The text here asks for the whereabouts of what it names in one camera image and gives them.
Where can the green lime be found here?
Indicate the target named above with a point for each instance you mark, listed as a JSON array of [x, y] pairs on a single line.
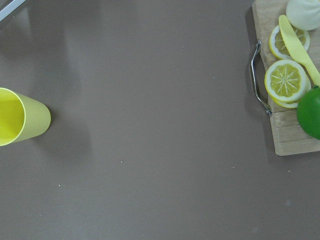
[[308, 112]]

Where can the yellow plastic cup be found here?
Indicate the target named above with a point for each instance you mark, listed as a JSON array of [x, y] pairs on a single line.
[[21, 117]]

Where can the lemon slice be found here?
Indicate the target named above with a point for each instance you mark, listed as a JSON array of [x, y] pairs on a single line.
[[285, 81], [277, 45]]

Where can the white garlic bulb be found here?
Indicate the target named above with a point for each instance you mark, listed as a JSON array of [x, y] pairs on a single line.
[[304, 14]]

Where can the yellow plastic knife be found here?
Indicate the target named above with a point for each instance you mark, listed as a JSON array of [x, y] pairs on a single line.
[[296, 49]]

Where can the front lemon slice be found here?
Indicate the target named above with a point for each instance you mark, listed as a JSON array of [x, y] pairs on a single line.
[[285, 81]]

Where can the rear lemon slice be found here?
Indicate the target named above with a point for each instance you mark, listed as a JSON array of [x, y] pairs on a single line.
[[277, 45]]

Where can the metal cutting board handle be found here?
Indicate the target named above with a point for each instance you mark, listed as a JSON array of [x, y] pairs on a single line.
[[254, 79]]

